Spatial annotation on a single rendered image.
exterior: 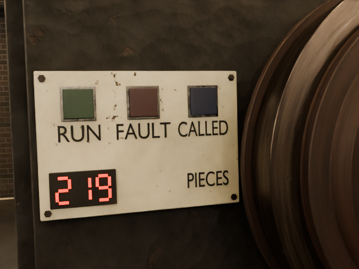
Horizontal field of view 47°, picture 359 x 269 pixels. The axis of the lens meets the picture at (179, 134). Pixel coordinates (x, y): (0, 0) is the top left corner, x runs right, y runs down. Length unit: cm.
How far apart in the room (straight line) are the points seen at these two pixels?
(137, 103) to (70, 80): 8
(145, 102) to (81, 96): 8
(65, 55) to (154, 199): 21
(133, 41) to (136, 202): 21
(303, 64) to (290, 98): 4
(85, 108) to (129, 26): 12
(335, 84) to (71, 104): 30
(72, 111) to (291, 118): 25
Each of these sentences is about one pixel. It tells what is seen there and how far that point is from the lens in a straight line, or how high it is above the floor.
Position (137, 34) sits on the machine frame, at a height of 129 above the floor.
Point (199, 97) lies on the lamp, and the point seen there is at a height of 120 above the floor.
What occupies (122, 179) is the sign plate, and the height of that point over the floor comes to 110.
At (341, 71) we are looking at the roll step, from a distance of 47.
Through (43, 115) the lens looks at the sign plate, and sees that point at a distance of 52.
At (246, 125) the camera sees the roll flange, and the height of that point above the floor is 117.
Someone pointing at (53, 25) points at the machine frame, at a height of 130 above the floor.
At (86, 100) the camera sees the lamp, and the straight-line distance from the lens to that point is 52.
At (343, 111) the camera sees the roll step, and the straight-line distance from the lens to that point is 46.
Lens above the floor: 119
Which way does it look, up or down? 3 degrees down
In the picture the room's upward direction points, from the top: 2 degrees counter-clockwise
